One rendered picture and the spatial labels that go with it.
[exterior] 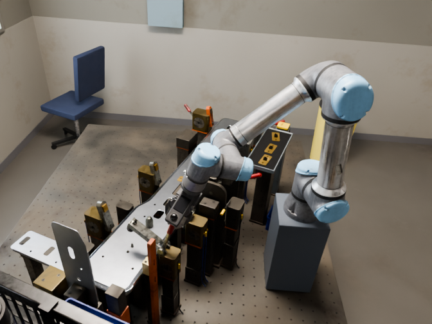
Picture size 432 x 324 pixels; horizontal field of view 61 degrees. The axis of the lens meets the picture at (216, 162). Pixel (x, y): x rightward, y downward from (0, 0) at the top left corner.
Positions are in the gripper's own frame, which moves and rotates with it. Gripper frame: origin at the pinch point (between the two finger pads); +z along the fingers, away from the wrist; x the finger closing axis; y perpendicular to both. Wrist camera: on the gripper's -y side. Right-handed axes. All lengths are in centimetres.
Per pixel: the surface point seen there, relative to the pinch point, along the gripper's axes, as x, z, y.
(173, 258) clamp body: -5.8, 12.7, -2.1
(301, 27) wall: 17, 7, 294
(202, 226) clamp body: -8.6, 9.7, 15.3
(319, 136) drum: -53, 73, 246
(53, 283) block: 22.5, 21.3, -29.2
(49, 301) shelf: 4, -37, -56
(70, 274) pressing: 18.4, 14.0, -26.8
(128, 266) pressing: 6.7, 22.3, -8.9
